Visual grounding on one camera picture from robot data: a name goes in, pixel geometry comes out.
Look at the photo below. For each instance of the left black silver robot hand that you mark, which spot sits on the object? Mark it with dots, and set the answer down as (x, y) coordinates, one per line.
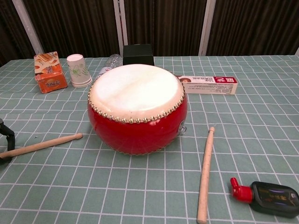
(10, 140)

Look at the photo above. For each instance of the wooden drumstick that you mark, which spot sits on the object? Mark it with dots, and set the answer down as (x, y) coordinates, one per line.
(205, 175)
(46, 144)

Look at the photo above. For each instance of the red drum white skin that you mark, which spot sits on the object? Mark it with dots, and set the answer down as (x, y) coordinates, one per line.
(137, 112)

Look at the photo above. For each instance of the green checkered tablecloth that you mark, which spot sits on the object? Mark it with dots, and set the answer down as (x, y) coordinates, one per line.
(140, 186)

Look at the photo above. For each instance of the orange snack box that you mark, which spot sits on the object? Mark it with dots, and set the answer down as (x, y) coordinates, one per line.
(50, 74)

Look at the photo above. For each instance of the white paper cup stack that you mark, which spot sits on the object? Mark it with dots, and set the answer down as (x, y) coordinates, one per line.
(78, 72)

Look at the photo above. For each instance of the clear plastic water bottle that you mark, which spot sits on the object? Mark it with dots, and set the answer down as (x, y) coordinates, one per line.
(114, 61)

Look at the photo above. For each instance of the black cardboard box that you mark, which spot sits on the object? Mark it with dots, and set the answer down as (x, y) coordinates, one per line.
(137, 54)

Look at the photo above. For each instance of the long white wrap box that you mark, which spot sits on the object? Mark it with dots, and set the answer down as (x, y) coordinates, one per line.
(210, 85)

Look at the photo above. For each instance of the black ink bottle red cap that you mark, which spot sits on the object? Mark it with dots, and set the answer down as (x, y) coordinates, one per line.
(273, 198)

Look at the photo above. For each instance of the white metal frame post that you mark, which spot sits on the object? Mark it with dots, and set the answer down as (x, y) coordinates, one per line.
(297, 51)
(28, 25)
(121, 25)
(206, 25)

